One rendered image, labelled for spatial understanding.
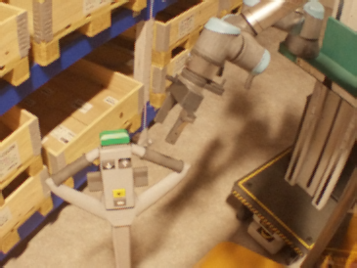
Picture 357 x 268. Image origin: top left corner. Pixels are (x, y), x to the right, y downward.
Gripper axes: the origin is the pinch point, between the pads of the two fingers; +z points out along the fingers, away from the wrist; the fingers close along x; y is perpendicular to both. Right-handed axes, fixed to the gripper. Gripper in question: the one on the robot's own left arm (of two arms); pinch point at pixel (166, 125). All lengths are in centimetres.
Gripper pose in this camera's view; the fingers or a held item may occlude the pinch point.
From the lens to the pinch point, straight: 124.1
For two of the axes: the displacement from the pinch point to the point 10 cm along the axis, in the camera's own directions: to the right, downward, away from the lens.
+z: -4.8, 8.3, 2.8
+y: -8.4, -3.5, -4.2
